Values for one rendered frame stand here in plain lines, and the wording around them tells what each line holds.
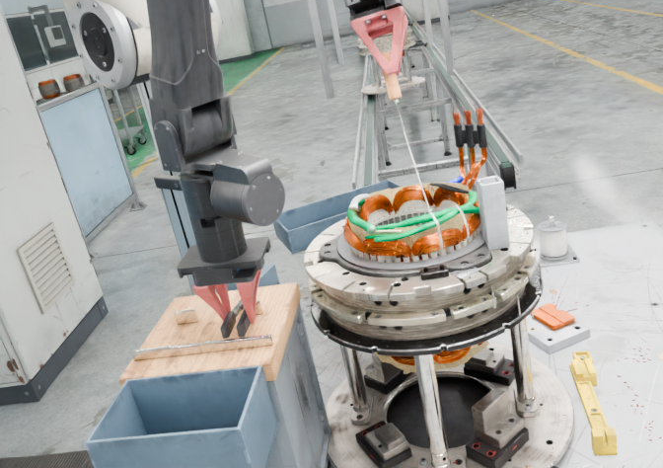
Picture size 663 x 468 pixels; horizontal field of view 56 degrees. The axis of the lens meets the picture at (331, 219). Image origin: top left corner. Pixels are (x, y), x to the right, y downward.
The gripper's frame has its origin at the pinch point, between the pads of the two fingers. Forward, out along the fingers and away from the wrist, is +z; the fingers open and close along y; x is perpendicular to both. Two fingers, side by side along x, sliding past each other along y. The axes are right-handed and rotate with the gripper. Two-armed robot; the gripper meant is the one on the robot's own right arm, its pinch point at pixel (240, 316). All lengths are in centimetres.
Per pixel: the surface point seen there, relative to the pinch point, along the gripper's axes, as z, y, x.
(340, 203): 5.0, 8.6, 47.3
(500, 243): -2.7, 33.3, 7.5
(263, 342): 1.1, 3.7, -4.4
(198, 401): 5.8, -4.4, -8.5
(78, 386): 118, -136, 151
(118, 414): 3.8, -12.3, -12.2
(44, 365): 109, -152, 156
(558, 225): 23, 53, 65
